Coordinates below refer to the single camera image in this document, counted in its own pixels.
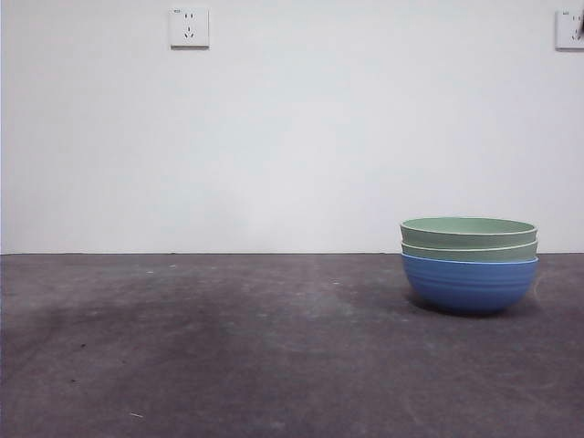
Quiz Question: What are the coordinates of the white wall socket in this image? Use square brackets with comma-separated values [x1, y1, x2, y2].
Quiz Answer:
[555, 8, 584, 51]
[169, 5, 211, 50]

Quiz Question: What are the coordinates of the green ribbed bowl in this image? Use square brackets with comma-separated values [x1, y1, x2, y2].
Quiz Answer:
[400, 239, 540, 265]
[399, 217, 540, 250]

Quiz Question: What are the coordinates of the blue ribbed bowl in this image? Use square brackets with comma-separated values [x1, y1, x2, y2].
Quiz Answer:
[401, 253, 541, 316]

